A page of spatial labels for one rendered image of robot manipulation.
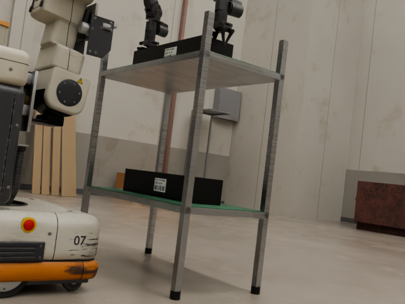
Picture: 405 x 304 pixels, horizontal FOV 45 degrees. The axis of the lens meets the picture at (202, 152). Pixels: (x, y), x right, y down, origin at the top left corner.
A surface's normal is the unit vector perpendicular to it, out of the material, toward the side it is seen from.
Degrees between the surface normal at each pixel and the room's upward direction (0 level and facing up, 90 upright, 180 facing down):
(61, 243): 90
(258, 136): 90
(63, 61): 90
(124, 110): 90
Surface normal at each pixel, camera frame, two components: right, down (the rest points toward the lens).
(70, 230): 0.62, 0.04
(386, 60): -0.78, -0.13
